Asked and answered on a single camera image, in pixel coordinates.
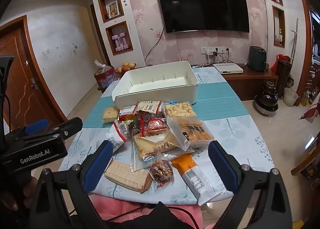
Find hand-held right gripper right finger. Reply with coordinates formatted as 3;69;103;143
208;140;293;229

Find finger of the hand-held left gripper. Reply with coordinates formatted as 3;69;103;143
14;117;84;144
10;118;50;139

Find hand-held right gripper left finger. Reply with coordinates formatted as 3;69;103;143
29;140;114;229

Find small yellow cracker packet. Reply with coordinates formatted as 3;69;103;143
102;107;119;123

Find orange rice ball tray packet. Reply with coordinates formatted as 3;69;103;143
166;116;215;151

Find pile of red snack packets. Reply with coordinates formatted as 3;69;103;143
117;101;170;142

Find puffed corn block packet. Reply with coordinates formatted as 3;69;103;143
164;101;197;120

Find white plastic storage bin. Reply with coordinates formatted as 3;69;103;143
111;61;199;108

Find person's left hand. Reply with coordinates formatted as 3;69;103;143
0;175;38;219

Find orange and white long packet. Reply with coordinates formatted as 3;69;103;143
171;153;235;206

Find clear wafer biscuit packet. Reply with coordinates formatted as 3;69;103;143
103;160;153;194

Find white red striped packet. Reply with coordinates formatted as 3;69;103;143
105;119;131;153

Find pink garment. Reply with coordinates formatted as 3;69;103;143
87;193;203;229

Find brown wooden door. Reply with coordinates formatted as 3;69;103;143
0;15;68;133

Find beige packet with red stripe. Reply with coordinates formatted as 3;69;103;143
132;133;181;171

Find clear walnut candy packet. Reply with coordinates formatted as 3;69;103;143
148;159;175;189

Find plastic bag red blue print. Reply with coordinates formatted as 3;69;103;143
94;60;117;88

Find teal white leaf tablecloth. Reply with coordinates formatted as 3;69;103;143
59;66;272;206

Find dark brown stacked pot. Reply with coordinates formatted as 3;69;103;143
253;81;279;116

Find fruit bowl with fruit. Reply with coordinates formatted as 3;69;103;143
115;62;137;74

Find wooden television cabinet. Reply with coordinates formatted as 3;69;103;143
190;62;279;101

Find white plastic bucket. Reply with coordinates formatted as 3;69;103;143
283;87;299;107

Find white set-top box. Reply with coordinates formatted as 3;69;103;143
212;63;244;75

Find red white cloth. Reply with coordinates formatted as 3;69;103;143
299;103;320;122

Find yellow oil bottle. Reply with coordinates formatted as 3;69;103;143
301;91;311;107

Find dark woven tall basket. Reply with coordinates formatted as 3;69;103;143
271;54;295;99

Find black air fryer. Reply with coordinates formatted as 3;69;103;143
247;46;268;71

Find framed photo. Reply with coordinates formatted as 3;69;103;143
107;1;119;18

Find white metal pole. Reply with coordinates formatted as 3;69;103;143
289;17;299;65

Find black television cable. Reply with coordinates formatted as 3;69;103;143
143;25;166;67

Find black wall television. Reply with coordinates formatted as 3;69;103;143
156;0;250;34

